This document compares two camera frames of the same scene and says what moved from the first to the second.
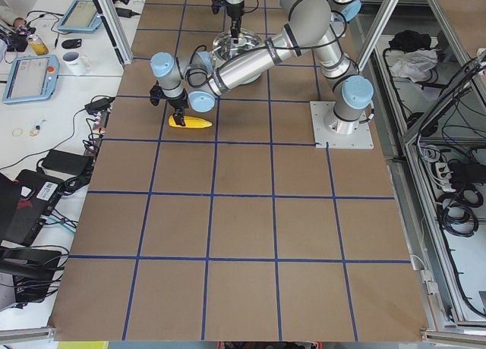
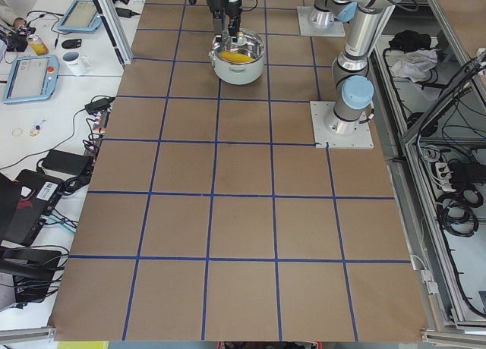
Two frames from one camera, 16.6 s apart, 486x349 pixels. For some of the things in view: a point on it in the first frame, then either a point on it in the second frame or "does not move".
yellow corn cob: x=190 y=122 -> x=235 y=58
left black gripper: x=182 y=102 -> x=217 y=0
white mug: x=76 y=64 does not move
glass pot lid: x=224 y=46 does not move
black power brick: x=67 y=161 does not move
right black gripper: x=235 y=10 does not move
